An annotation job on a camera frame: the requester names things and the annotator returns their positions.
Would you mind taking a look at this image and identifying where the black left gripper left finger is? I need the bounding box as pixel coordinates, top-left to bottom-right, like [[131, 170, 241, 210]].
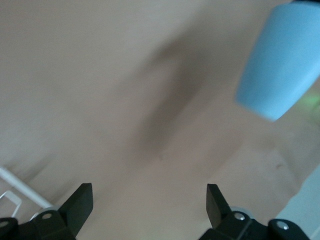
[[0, 183, 94, 240]]

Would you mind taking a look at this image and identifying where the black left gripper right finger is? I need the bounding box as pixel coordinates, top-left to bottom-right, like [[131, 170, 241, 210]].
[[199, 183, 312, 240]]

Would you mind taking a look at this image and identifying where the blue plastic cup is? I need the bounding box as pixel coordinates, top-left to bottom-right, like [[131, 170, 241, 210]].
[[234, 0, 320, 123]]

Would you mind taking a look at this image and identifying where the brown table cover sheet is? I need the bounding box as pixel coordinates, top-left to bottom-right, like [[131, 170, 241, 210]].
[[0, 0, 320, 240]]

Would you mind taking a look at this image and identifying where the white wire cup rack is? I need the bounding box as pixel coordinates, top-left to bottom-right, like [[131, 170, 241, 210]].
[[0, 166, 54, 216]]

